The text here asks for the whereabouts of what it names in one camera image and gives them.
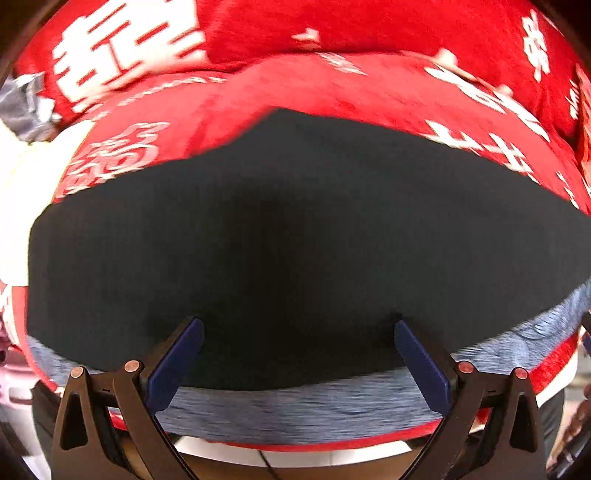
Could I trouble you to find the black pants with heathered waistband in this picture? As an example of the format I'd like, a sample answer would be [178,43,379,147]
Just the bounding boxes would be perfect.
[27,108,591,446]

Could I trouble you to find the pink plastic stool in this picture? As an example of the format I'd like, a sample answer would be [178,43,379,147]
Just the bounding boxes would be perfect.
[0,332,44,418]

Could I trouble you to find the white cream cloth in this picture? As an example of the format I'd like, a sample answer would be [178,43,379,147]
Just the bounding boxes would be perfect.
[0,121,95,289]

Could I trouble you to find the black cable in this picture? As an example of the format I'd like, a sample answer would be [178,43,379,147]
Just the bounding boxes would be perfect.
[257,449,280,480]

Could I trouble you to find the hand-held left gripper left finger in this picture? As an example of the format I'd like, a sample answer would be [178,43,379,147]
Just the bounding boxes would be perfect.
[52,316,205,480]

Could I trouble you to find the red printed sofa backrest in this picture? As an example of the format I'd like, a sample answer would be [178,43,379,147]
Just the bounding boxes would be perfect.
[13,0,591,139]

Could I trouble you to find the grey fleece cloth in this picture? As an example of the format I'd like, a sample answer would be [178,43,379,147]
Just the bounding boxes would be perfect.
[0,73,63,143]

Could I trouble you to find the red blanket white characters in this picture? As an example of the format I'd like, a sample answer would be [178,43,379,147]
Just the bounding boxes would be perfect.
[0,51,591,450]

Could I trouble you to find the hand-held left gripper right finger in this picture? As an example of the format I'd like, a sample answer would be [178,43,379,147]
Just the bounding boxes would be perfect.
[394,319,548,480]

